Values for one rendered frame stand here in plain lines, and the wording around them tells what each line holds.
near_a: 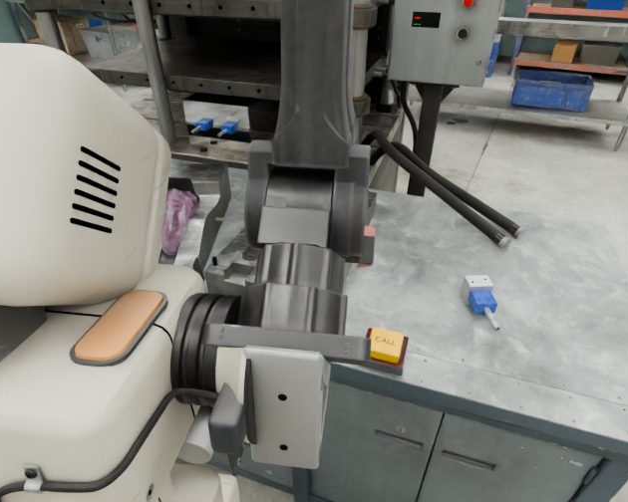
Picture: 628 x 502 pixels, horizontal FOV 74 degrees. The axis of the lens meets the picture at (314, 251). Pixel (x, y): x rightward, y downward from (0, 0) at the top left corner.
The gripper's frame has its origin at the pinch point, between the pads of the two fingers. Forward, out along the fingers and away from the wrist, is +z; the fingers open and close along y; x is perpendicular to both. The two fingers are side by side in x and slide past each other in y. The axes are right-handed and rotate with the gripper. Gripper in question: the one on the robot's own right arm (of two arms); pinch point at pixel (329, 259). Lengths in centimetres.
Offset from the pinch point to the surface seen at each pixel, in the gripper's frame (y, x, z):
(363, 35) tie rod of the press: -2, -79, 15
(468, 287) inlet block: -28.4, -5.6, 19.9
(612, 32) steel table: -180, -277, 152
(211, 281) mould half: 24.9, 0.0, 14.6
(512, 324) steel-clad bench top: -37.4, 1.2, 21.5
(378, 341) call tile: -9.6, 9.7, 13.0
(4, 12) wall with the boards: 558, -527, 315
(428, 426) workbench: -22.4, 21.4, 34.2
